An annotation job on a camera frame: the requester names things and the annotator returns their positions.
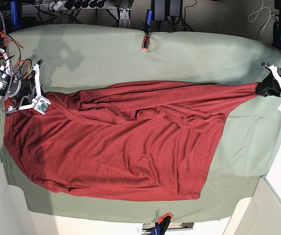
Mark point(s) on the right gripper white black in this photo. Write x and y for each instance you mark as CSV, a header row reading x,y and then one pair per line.
x,y
26,92

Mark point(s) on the red long-sleeve T-shirt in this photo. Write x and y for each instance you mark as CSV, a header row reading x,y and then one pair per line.
x,y
137,141

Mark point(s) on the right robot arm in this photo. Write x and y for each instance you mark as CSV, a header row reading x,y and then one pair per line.
x,y
11,65

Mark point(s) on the green table cloth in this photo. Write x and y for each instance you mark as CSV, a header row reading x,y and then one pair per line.
x,y
78,56

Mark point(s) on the white bin left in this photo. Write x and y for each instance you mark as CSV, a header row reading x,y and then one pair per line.
x,y
15,218

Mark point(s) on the white bin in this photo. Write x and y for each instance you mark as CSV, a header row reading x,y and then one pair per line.
x,y
259,214
15,218

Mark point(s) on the white bin right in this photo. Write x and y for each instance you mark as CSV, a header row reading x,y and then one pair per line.
x,y
259,214

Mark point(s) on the black power adapter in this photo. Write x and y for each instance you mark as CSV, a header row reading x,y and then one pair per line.
x,y
164,8

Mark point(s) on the orange black clamp near edge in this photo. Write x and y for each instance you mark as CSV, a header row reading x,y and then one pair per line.
x,y
162,224

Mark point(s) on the blue clamp handle top-right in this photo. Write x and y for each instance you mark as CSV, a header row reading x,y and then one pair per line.
x,y
276,35

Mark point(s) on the blue clamp handle top-left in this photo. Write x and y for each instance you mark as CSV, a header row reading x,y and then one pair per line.
x,y
15,14

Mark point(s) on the aluminium frame bracket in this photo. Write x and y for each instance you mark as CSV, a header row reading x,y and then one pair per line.
x,y
121,10

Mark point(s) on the blue handled clamp top centre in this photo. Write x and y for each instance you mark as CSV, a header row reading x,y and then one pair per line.
x,y
147,30

